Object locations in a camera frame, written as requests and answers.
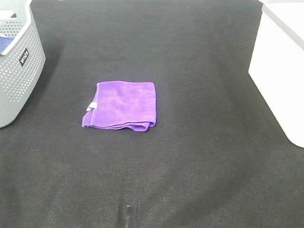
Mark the purple folded towel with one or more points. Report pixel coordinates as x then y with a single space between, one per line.
119 104

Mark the black fabric table mat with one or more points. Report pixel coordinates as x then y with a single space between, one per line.
217 158

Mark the white plastic bin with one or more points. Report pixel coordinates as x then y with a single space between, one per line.
277 64

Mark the grey perforated plastic basket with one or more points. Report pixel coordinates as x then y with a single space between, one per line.
21 63

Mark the blue towel in basket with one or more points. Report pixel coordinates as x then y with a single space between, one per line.
4 42

